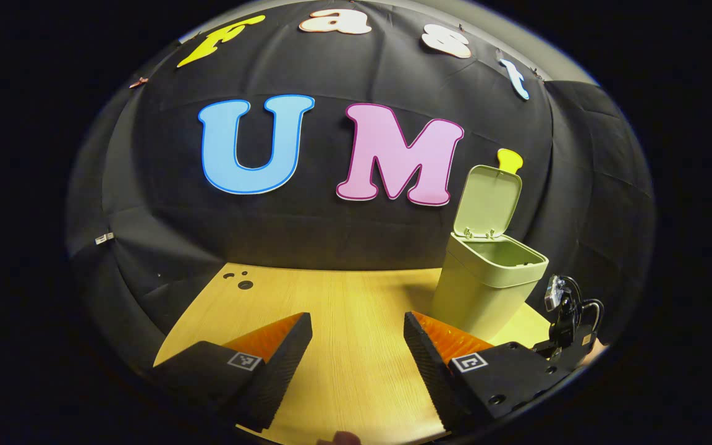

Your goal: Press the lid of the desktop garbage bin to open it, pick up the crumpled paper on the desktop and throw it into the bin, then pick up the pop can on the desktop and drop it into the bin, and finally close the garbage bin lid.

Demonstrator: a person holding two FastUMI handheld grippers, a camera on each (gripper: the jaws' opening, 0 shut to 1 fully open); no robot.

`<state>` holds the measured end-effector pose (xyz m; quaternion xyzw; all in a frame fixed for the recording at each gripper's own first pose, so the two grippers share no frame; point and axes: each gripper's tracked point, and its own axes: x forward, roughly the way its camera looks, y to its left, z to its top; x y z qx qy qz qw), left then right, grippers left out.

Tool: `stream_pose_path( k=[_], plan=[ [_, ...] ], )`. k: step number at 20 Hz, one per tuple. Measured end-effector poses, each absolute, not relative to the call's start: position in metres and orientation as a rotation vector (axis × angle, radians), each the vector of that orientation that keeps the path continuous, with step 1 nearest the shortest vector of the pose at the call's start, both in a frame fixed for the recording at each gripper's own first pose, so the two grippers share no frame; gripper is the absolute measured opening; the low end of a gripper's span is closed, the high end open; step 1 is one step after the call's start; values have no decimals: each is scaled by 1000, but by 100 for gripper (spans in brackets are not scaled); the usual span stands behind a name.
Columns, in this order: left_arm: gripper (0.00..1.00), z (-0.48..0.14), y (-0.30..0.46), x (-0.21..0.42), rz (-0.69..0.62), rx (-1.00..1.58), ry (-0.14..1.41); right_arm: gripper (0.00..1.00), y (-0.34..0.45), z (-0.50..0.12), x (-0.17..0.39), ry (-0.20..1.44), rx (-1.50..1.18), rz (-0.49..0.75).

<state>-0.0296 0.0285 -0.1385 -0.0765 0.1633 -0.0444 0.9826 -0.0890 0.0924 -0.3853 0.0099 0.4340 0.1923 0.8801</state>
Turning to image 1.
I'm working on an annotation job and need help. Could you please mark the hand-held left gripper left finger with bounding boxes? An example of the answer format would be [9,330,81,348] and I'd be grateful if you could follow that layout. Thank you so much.
[152,312,313,433]

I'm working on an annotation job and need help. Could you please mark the black backdrop cloth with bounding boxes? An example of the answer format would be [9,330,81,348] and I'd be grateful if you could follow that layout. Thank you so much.
[67,0,656,371]

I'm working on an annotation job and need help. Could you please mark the thin black cable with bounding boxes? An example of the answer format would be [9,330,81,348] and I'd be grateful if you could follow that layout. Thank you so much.
[565,276,605,339]

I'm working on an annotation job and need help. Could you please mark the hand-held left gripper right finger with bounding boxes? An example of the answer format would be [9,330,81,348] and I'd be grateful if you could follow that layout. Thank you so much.
[403,311,579,433]

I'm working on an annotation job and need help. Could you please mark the wooden desktop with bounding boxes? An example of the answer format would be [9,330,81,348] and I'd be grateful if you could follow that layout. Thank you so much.
[154,263,607,445]

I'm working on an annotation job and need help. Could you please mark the pale green desktop garbage bin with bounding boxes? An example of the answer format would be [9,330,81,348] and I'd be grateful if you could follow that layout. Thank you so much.
[431,164,549,342]

